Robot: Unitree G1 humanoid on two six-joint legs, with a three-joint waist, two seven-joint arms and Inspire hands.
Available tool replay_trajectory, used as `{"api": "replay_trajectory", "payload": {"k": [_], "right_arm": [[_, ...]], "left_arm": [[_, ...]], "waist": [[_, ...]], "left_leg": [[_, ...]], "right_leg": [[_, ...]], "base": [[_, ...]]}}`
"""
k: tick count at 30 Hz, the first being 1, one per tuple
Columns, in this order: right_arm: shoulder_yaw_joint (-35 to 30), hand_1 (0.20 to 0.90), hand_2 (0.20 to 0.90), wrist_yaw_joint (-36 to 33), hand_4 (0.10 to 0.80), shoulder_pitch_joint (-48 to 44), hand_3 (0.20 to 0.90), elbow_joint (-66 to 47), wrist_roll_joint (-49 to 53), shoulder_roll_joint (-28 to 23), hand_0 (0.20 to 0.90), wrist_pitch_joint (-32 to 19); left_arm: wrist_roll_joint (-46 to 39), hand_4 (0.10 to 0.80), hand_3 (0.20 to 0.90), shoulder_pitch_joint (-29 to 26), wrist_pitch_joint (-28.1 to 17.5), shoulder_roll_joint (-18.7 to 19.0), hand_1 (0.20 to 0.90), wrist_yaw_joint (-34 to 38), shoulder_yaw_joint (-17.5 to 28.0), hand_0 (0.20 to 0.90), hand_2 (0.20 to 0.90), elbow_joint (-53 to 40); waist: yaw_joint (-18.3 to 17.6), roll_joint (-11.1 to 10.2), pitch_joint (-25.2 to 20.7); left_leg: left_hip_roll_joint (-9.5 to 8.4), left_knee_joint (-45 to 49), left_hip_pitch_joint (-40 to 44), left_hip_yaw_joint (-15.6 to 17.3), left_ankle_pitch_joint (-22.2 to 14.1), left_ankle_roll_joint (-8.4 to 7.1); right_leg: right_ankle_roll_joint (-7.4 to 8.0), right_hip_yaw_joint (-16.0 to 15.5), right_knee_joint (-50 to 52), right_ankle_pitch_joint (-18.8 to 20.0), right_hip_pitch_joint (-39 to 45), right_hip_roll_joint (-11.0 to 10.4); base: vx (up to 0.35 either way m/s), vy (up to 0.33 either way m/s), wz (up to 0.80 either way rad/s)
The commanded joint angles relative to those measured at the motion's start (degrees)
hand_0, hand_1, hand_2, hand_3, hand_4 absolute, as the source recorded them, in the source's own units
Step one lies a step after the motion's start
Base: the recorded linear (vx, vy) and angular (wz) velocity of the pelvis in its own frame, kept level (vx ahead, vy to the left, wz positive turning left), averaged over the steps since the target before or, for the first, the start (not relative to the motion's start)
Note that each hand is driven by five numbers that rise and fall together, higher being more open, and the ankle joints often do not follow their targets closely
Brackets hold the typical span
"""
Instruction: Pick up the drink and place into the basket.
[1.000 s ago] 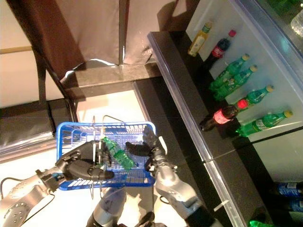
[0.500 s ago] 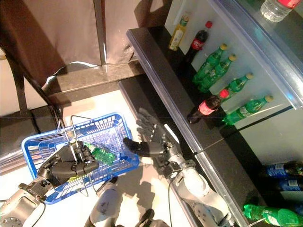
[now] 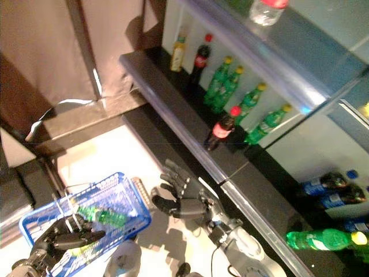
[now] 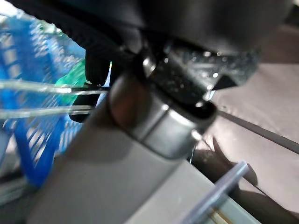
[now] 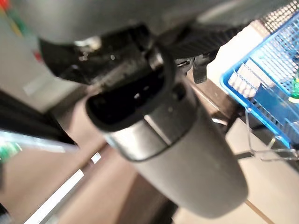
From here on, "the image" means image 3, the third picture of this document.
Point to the black shelf board clear rail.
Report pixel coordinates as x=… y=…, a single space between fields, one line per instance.
x=187 y=101
x=274 y=196
x=302 y=43

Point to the yellow tea bottle green label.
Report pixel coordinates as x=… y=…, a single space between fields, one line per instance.
x=177 y=57

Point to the black shelf board steel edge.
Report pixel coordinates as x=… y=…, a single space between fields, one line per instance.
x=351 y=121

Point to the clear plastic bottle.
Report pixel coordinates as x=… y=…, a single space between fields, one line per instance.
x=265 y=14

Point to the grey stone ledge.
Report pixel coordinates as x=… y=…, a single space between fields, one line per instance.
x=86 y=118

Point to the silver robot right leg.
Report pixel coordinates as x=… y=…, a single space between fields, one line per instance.
x=183 y=269

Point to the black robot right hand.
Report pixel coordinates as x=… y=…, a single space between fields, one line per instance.
x=187 y=202

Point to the white right hand bracket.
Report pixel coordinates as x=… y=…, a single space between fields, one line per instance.
x=209 y=190

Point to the blue plastic shopping basket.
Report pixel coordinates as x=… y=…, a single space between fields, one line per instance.
x=127 y=199

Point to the grey fabric backdrop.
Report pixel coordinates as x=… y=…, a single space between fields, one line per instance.
x=37 y=43

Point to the dark metal pole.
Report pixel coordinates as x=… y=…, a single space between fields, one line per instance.
x=83 y=46

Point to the silver robot leg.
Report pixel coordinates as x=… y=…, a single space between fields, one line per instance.
x=183 y=269
x=124 y=259

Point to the silver robot left leg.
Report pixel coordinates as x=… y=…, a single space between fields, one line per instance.
x=124 y=259

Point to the Coca-Cola bottle red cap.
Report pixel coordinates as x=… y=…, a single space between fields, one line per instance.
x=222 y=130
x=201 y=60

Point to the black floor stand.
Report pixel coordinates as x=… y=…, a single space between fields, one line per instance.
x=20 y=187

